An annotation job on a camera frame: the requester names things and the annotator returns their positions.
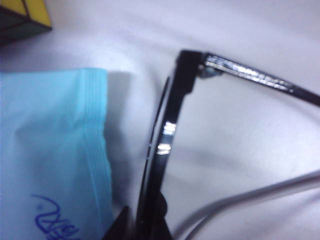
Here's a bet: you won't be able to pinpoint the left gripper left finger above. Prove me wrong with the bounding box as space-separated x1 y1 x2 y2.
101 204 138 240

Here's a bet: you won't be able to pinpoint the black frame glasses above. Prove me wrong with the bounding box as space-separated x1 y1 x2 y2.
136 49 320 240

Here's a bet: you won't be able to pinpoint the light blue wet wipes pack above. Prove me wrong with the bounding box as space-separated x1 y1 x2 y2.
0 66 113 240

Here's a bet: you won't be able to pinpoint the thick white cable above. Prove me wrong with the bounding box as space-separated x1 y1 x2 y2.
184 169 320 240

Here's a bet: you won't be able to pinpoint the rubiks cube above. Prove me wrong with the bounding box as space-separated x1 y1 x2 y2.
0 0 53 46

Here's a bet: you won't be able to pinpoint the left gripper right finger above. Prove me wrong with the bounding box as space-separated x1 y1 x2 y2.
156 191 176 240

